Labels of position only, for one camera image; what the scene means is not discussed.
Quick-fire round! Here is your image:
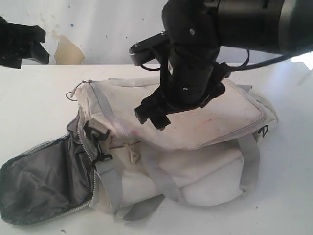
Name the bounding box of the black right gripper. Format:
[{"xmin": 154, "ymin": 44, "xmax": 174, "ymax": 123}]
[{"xmin": 134, "ymin": 46, "xmax": 220, "ymax": 131}]

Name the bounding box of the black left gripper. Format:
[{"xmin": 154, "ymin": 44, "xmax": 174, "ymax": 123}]
[{"xmin": 0, "ymin": 17, "xmax": 49, "ymax": 69}]

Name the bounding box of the white fabric duffel bag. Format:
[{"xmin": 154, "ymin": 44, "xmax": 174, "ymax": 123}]
[{"xmin": 0, "ymin": 77, "xmax": 278, "ymax": 226}]

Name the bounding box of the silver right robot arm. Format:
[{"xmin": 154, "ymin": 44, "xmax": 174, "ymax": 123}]
[{"xmin": 129, "ymin": 0, "xmax": 313, "ymax": 130}]

